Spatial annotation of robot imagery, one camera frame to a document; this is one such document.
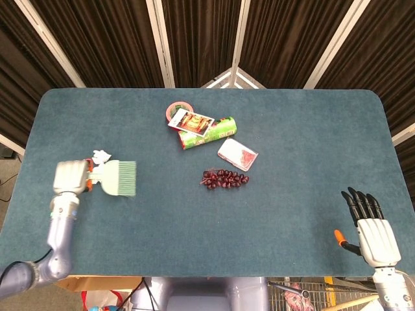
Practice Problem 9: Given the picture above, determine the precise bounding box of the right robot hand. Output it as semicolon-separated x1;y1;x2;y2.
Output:
334;187;401;268

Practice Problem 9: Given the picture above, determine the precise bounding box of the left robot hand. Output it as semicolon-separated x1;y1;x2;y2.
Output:
53;157;95;195

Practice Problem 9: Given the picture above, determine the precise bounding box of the white paper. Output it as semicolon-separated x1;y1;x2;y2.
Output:
92;150;112;165

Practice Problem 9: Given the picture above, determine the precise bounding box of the white brush with green bristles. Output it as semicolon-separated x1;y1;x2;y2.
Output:
88;160;137;198

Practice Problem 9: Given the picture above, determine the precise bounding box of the wooden stick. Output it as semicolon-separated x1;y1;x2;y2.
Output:
330;294;380;311

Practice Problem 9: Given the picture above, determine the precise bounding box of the brown cardboard box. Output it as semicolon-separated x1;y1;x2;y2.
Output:
56;275;143;294

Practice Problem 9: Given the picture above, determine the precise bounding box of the pink tape roll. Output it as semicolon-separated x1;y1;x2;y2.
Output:
165;101;195;121

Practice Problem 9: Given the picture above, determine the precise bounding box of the red and white bag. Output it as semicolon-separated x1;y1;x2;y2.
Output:
80;290;124;311

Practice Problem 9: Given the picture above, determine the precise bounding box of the dark brown curtain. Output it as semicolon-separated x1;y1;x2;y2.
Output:
0;0;415;146

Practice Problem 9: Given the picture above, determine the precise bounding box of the blue table mat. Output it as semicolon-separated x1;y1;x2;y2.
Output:
0;88;415;278

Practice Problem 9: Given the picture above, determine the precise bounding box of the green cylindrical snack can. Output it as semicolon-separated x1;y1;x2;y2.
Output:
178;116;237;152

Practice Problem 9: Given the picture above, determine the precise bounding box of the bunch of dark red grapes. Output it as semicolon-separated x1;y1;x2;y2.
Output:
199;168;250;190

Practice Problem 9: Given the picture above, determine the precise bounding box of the white and red flat packet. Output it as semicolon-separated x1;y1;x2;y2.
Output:
217;138;259;171

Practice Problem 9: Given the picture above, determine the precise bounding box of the lavender robot torso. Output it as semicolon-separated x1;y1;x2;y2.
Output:
131;277;269;311

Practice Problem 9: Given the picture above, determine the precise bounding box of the metal wire cart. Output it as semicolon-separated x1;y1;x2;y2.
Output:
267;277;380;311

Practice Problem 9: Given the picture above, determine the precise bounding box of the white metal frame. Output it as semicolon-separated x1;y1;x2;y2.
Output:
0;0;415;156

